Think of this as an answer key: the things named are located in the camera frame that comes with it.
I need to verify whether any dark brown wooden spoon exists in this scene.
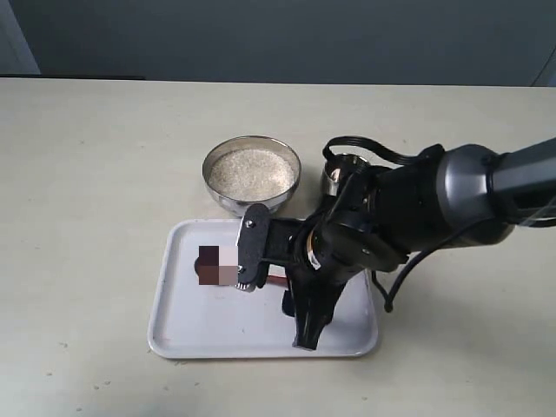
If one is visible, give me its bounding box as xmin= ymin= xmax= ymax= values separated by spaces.
xmin=194 ymin=245 xmax=288 ymax=288

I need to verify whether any small steel cup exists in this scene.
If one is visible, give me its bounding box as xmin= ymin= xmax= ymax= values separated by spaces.
xmin=321 ymin=153 xmax=370 ymax=197

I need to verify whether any steel bowl of rice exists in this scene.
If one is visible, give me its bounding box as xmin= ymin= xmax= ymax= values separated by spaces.
xmin=202 ymin=136 xmax=302 ymax=217

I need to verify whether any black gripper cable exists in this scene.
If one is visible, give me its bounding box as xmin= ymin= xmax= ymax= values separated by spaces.
xmin=321 ymin=136 xmax=461 ymax=314

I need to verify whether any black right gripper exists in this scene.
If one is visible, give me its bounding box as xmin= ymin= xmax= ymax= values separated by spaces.
xmin=267 ymin=167 xmax=447 ymax=350

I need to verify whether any white rectangular plastic tray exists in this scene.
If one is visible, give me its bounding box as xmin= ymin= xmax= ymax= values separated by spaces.
xmin=148 ymin=219 xmax=379 ymax=360

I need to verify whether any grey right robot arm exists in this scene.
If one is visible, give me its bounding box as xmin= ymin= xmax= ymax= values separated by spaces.
xmin=264 ymin=136 xmax=555 ymax=350

